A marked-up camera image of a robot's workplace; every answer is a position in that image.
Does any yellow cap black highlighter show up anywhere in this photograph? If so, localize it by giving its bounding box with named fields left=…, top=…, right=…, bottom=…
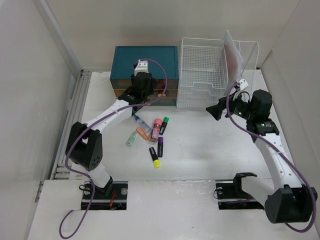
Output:
left=149, top=147, right=161, bottom=168

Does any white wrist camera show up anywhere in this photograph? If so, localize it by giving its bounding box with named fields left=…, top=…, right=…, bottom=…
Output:
left=134, top=59, right=149, bottom=76
left=236, top=78, right=249, bottom=93

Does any purple cap black highlighter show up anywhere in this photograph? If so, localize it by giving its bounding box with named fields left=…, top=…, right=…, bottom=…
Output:
left=157, top=137, right=164, bottom=158

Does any green cap black highlighter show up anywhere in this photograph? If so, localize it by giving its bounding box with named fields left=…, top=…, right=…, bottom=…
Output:
left=159, top=117, right=169, bottom=135

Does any white wire file rack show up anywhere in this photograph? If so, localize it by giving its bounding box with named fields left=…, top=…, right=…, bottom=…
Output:
left=175, top=37, right=260, bottom=115

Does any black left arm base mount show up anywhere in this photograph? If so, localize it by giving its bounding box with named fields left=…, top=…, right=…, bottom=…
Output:
left=78, top=181, right=129, bottom=211

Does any pink lid marker tube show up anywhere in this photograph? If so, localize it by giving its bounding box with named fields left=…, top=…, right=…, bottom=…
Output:
left=149, top=118, right=162, bottom=143

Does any clear blue cap bottle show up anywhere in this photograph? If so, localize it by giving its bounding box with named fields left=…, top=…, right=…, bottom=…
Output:
left=133, top=114, right=152, bottom=134

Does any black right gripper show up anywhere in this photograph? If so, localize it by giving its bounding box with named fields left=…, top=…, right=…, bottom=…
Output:
left=205, top=90, right=255, bottom=121

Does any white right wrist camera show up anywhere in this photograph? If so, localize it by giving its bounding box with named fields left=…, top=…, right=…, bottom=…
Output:
left=236, top=78, right=249, bottom=93

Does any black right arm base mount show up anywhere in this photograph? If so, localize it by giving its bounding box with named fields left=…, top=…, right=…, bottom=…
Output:
left=213, top=172, right=264, bottom=210

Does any aluminium rail frame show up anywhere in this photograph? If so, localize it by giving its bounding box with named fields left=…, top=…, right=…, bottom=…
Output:
left=33, top=69, right=91, bottom=203

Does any orange plastic case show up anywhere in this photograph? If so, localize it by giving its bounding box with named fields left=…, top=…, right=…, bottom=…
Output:
left=136, top=127, right=149, bottom=141

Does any teal drawer organizer box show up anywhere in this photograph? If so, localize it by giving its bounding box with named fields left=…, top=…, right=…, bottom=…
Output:
left=109, top=45, right=179, bottom=107

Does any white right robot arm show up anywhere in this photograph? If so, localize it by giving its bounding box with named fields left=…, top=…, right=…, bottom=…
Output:
left=205, top=89, right=318, bottom=232

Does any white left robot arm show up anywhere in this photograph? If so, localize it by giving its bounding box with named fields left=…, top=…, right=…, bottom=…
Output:
left=65, top=72, right=155, bottom=199

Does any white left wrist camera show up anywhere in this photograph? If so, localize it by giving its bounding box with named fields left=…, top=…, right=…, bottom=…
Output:
left=134, top=59, right=149, bottom=76

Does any green translucent plastic case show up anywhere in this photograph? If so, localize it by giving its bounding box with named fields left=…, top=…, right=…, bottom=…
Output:
left=126, top=131, right=138, bottom=147

